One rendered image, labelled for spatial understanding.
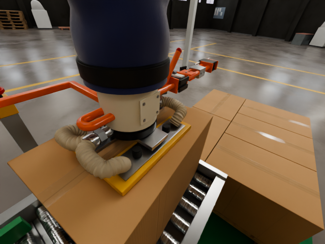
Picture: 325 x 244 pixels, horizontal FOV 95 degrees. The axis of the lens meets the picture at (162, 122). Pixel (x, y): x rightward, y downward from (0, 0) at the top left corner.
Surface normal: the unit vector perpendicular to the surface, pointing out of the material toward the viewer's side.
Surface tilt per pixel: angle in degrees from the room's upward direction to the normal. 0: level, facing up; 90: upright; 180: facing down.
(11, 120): 90
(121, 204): 0
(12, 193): 0
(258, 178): 0
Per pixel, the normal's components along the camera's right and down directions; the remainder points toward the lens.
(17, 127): 0.80, 0.39
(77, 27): -0.62, 0.16
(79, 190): 0.05, -0.80
